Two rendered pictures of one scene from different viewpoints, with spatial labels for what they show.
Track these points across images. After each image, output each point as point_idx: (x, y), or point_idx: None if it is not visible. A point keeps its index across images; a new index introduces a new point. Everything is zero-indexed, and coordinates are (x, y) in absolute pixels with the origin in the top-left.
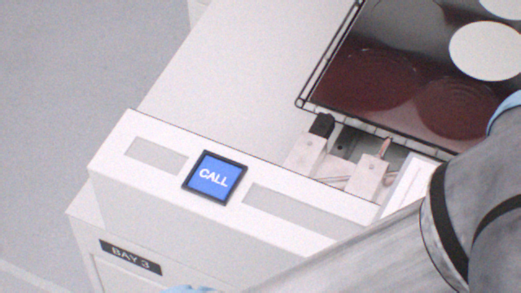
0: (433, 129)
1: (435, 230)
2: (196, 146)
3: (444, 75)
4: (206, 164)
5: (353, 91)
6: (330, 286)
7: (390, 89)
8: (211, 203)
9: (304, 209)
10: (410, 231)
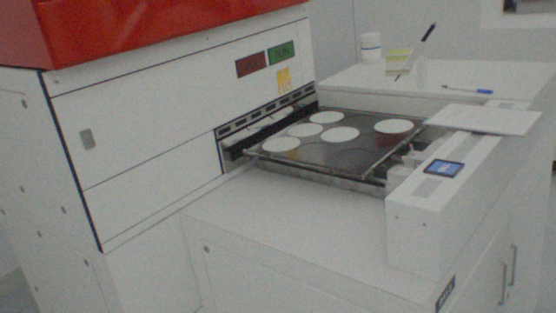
0: (387, 145)
1: None
2: (418, 175)
3: (352, 143)
4: (434, 169)
5: (358, 163)
6: None
7: (358, 154)
8: (463, 169)
9: (460, 149)
10: None
